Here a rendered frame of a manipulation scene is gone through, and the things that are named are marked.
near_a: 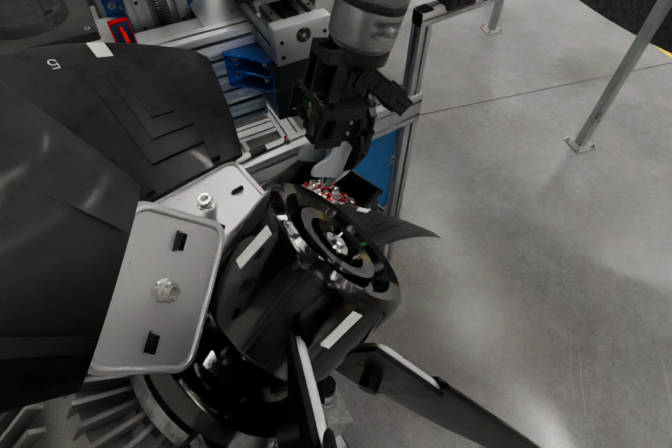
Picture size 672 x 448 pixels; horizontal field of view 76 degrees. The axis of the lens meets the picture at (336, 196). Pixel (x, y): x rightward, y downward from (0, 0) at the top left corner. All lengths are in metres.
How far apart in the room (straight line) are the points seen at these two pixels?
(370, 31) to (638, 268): 1.74
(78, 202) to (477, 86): 2.44
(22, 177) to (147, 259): 0.07
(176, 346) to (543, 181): 1.99
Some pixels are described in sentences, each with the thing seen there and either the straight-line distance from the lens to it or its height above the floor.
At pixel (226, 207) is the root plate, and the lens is 0.35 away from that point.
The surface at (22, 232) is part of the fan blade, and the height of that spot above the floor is 1.32.
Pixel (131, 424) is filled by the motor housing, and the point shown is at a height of 1.18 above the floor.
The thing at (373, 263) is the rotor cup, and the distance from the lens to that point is 0.33.
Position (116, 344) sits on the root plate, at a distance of 0.26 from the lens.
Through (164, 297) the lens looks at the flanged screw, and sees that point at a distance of 0.25.
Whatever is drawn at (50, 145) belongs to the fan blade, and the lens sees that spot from 0.24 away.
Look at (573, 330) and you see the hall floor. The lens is 1.79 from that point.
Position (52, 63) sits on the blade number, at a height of 1.23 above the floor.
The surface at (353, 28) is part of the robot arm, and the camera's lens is 0.47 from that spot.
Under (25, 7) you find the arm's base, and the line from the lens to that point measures 1.01.
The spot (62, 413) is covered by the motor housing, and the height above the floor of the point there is 1.18.
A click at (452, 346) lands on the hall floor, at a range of 1.62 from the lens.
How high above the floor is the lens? 1.47
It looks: 51 degrees down
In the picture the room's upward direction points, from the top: straight up
